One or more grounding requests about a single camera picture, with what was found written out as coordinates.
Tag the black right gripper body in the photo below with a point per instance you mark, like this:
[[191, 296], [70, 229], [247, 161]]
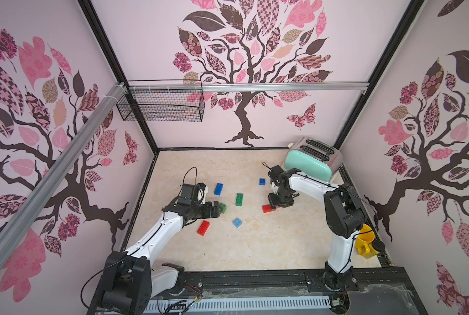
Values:
[[280, 197]]

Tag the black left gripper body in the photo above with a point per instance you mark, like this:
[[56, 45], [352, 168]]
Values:
[[202, 210]]

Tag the small green lego brick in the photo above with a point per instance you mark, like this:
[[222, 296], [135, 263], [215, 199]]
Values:
[[223, 208]]

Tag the red lego brick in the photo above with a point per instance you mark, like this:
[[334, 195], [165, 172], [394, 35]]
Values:
[[203, 228], [268, 208]]

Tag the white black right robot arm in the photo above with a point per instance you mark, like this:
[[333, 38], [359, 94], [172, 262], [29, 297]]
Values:
[[344, 214]]

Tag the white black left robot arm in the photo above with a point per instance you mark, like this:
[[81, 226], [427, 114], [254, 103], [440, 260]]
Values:
[[129, 280]]

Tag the long blue lego brick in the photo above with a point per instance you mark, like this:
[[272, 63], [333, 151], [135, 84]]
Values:
[[218, 189]]

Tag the small light blue lego brick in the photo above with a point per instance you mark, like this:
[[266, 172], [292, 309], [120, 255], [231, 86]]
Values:
[[237, 222]]

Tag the long green lego brick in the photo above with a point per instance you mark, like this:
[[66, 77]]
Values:
[[239, 200]]

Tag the mint green toaster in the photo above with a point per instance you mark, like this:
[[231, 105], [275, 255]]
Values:
[[314, 158]]

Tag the yellow mug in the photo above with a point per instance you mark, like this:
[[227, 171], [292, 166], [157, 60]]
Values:
[[364, 242]]

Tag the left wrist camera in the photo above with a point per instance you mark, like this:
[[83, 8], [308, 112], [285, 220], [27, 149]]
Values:
[[192, 194]]

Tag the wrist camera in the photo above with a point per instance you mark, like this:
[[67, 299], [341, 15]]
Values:
[[274, 172], [192, 194]]

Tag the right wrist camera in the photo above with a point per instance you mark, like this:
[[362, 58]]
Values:
[[274, 172]]

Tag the white slotted cable duct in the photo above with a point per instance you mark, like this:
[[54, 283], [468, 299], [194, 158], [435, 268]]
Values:
[[238, 305]]

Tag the aluminium rail back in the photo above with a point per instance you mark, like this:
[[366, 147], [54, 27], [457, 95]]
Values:
[[253, 87]]

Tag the aluminium rail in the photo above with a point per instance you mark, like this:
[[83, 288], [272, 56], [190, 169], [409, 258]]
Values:
[[253, 87], [16, 228]]

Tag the black wire basket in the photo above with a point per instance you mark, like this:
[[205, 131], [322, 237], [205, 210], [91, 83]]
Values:
[[163, 101]]

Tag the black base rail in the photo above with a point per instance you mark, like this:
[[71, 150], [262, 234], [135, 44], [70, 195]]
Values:
[[314, 280]]

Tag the aluminium rail left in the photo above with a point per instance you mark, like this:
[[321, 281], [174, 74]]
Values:
[[16, 228]]

